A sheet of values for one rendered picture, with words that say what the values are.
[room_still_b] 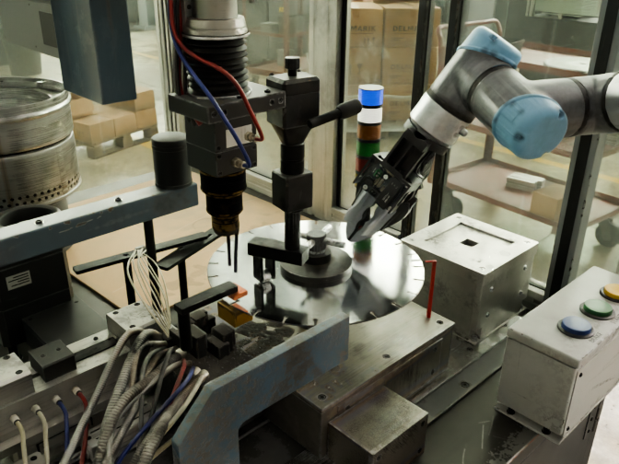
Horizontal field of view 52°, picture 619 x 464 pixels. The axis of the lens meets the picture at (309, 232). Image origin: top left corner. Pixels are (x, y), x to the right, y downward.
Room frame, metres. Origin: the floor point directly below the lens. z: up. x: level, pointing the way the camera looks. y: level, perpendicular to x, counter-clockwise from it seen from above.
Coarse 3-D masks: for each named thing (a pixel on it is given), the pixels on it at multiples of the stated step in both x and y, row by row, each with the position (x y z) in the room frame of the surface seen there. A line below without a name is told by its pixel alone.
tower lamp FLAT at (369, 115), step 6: (366, 108) 1.13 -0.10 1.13; (372, 108) 1.13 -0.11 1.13; (378, 108) 1.13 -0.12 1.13; (360, 114) 1.14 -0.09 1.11; (366, 114) 1.13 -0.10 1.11; (372, 114) 1.13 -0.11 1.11; (378, 114) 1.14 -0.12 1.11; (360, 120) 1.14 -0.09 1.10; (366, 120) 1.13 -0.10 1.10; (372, 120) 1.13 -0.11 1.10; (378, 120) 1.14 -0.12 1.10
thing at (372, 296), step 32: (320, 224) 1.02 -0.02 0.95; (224, 256) 0.89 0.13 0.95; (352, 256) 0.90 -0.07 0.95; (384, 256) 0.90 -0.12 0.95; (416, 256) 0.90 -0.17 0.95; (256, 288) 0.79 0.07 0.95; (288, 288) 0.79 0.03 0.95; (320, 288) 0.79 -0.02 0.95; (352, 288) 0.80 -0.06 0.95; (384, 288) 0.80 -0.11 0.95; (416, 288) 0.80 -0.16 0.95; (288, 320) 0.71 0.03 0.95; (320, 320) 0.71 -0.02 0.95; (352, 320) 0.71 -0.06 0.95
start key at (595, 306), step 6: (588, 300) 0.84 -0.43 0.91; (594, 300) 0.84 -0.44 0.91; (600, 300) 0.84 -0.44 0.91; (588, 306) 0.82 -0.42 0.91; (594, 306) 0.83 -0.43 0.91; (600, 306) 0.83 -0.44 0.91; (606, 306) 0.83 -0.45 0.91; (588, 312) 0.82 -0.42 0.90; (594, 312) 0.81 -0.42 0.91; (600, 312) 0.81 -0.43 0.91; (606, 312) 0.81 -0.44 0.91
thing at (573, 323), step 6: (564, 318) 0.79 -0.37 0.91; (570, 318) 0.79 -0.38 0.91; (576, 318) 0.79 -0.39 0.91; (564, 324) 0.78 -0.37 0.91; (570, 324) 0.77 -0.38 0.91; (576, 324) 0.77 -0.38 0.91; (582, 324) 0.77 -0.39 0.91; (588, 324) 0.77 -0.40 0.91; (570, 330) 0.76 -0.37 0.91; (576, 330) 0.76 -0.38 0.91; (582, 330) 0.76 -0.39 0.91; (588, 330) 0.76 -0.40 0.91
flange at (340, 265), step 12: (324, 252) 0.86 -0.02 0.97; (336, 252) 0.89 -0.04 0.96; (288, 264) 0.85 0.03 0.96; (312, 264) 0.84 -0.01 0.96; (324, 264) 0.85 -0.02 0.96; (336, 264) 0.85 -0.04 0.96; (348, 264) 0.85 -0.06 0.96; (288, 276) 0.83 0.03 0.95; (300, 276) 0.81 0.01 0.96; (312, 276) 0.81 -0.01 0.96; (324, 276) 0.81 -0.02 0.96; (336, 276) 0.82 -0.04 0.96
